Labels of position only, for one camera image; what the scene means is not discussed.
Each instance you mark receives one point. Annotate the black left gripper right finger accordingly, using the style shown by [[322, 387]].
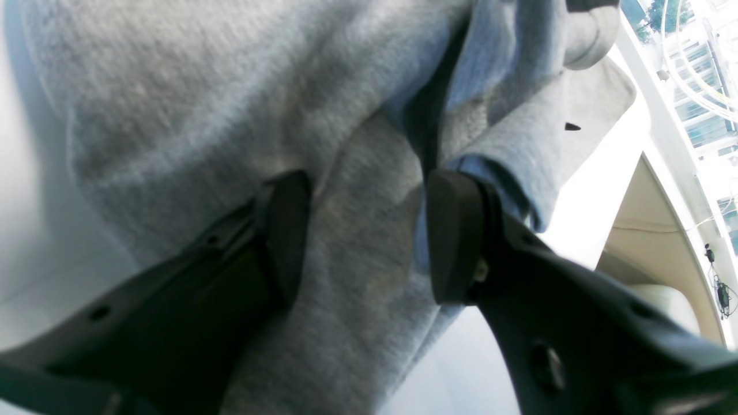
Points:
[[574, 341]]

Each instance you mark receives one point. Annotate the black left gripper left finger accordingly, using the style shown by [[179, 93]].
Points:
[[167, 340]]

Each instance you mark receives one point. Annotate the grey T-shirt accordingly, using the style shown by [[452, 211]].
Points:
[[175, 111]]

